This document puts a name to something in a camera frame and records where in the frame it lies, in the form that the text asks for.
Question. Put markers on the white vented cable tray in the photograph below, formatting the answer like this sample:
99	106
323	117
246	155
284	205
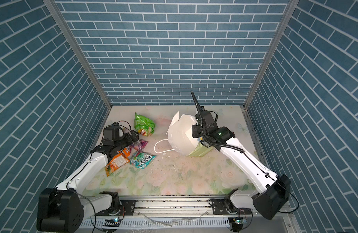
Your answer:
157	223

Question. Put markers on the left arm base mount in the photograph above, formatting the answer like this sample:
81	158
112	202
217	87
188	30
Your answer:
125	208

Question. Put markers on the orange Fox's candy bag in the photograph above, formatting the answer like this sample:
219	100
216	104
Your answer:
126	151
117	161

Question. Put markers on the purple snack packet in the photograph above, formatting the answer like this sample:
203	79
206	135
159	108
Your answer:
139	145

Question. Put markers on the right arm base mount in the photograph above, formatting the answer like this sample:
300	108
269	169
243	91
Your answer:
225	207

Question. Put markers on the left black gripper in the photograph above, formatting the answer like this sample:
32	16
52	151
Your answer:
130	140

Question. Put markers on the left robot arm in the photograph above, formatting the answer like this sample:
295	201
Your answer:
62	209

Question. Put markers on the green snack bag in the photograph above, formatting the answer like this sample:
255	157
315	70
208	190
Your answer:
143	125

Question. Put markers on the teal Fox's blossom candy bag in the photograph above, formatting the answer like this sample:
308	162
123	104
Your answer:
141	159

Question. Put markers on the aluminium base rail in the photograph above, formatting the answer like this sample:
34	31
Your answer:
187	205

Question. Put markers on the green floral paper bag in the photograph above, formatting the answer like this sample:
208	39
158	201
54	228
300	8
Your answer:
179	136

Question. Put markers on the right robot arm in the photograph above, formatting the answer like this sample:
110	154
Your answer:
272	190

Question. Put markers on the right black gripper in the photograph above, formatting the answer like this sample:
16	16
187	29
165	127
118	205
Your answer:
195	133

